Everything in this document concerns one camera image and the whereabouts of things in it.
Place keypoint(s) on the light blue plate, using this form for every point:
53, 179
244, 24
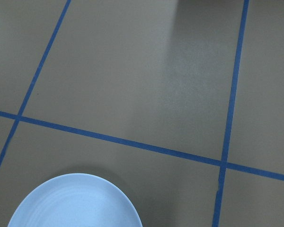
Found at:
76, 200

